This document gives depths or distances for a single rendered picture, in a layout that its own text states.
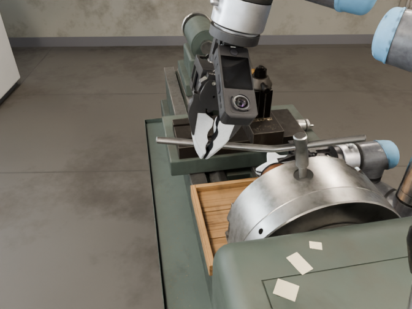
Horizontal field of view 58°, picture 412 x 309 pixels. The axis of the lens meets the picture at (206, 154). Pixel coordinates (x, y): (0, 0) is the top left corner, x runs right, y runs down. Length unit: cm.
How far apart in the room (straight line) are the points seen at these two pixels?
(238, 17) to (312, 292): 35
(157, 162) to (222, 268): 137
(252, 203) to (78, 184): 208
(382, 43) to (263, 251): 55
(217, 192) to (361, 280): 70
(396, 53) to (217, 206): 60
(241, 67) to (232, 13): 7
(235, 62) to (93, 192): 213
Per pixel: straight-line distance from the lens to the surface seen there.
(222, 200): 111
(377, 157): 100
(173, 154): 122
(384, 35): 89
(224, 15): 51
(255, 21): 51
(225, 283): 49
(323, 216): 63
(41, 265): 224
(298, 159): 63
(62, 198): 259
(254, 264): 49
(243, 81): 50
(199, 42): 165
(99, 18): 492
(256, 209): 66
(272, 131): 118
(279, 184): 66
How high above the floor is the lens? 164
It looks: 36 degrees down
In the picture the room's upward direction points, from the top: straight up
